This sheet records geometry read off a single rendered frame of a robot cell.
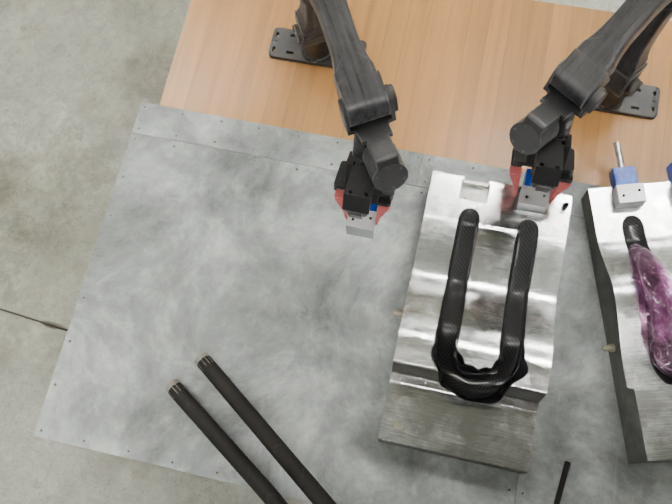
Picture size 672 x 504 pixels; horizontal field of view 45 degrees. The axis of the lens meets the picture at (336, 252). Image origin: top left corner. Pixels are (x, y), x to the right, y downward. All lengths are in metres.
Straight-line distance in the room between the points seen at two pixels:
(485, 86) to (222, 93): 0.54
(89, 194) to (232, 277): 1.12
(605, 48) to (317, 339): 0.71
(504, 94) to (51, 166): 1.53
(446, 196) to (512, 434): 0.44
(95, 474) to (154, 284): 0.94
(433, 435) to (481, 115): 0.65
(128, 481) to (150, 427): 0.85
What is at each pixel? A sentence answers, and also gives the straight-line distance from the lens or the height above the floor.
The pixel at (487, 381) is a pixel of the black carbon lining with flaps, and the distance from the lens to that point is 1.44.
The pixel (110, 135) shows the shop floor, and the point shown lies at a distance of 2.68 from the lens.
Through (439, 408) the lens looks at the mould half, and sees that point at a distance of 1.44.
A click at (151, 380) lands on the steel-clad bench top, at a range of 1.57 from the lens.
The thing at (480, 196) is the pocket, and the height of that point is 0.86.
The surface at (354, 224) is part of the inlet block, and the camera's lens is 1.41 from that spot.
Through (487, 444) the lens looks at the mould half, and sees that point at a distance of 1.45.
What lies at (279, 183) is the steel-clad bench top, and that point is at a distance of 1.62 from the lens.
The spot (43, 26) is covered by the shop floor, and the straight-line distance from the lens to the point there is 2.96.
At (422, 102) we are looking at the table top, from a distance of 1.68.
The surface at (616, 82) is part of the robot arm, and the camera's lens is 1.60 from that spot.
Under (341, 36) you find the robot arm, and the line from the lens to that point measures 1.26.
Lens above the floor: 2.29
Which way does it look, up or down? 73 degrees down
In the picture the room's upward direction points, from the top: 11 degrees counter-clockwise
